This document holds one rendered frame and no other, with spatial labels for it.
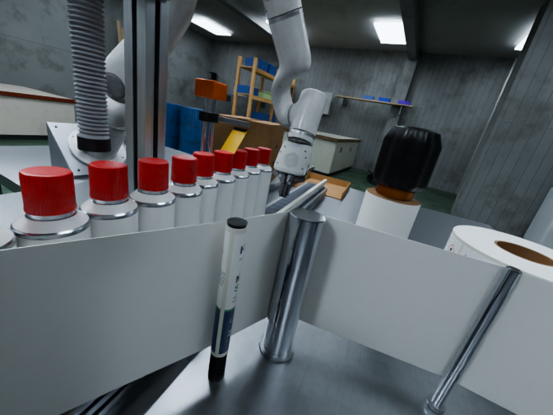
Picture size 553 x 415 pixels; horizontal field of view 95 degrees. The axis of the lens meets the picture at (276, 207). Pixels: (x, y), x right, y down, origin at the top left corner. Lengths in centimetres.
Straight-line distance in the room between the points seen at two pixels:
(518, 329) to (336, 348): 20
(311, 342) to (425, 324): 15
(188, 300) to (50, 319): 9
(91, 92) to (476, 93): 859
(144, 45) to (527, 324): 58
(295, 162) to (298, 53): 29
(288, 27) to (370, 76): 818
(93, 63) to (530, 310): 52
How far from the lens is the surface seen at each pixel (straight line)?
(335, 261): 31
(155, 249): 22
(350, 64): 912
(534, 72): 566
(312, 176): 160
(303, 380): 36
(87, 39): 39
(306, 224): 25
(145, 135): 49
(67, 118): 637
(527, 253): 61
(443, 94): 866
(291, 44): 77
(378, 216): 44
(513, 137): 556
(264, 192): 59
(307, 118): 80
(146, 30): 49
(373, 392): 38
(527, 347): 37
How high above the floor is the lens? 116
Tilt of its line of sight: 20 degrees down
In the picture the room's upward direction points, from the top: 11 degrees clockwise
